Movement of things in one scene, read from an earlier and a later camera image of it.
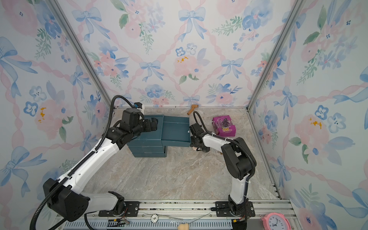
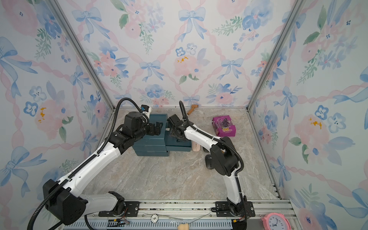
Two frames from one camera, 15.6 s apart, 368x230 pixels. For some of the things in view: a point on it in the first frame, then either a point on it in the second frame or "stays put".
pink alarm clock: (275, 221) stays put
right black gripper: (192, 143) -> (173, 132)
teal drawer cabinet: (149, 144) stays put
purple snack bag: (223, 126) stays put
